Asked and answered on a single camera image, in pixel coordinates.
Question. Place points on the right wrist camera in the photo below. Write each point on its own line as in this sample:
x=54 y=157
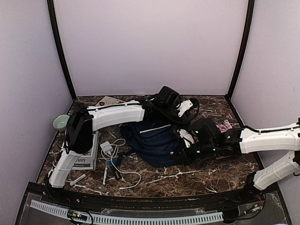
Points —
x=187 y=137

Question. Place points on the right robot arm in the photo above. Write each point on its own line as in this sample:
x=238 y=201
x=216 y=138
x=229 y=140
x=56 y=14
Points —
x=205 y=140

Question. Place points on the red capped white marker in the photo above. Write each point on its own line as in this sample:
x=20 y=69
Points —
x=79 y=178

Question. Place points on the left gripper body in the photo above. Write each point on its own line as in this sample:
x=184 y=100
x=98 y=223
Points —
x=176 y=124

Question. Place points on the grey ianra booklet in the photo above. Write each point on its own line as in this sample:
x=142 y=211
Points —
x=88 y=160

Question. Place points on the pale green ceramic bowl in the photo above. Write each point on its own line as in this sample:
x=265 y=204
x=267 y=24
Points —
x=60 y=122

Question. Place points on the grey slotted cable duct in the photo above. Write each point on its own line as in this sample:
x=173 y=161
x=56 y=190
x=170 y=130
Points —
x=130 y=217

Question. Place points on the pink flowered white book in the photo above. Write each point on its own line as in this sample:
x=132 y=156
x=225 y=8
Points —
x=223 y=125

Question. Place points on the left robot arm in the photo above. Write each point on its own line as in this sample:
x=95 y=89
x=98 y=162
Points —
x=81 y=133

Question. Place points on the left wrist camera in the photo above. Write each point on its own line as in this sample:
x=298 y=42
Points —
x=186 y=105

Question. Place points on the right black frame post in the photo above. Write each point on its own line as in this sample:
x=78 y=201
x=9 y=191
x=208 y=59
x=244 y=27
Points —
x=242 y=49

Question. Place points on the green capped white marker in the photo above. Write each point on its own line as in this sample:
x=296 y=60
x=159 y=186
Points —
x=105 y=174

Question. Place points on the left black frame post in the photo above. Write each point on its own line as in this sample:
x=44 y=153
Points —
x=59 y=48

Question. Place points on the white charger with cable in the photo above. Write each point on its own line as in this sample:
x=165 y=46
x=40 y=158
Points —
x=110 y=151

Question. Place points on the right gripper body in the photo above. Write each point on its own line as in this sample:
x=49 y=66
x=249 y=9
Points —
x=190 y=159

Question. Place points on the navy blue student backpack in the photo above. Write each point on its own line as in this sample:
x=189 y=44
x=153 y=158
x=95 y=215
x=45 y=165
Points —
x=152 y=140

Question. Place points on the black frame post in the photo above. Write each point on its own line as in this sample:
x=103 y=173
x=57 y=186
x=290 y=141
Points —
x=242 y=49
x=59 y=48

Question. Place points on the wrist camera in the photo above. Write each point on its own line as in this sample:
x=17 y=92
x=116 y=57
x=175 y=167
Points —
x=186 y=105
x=187 y=137

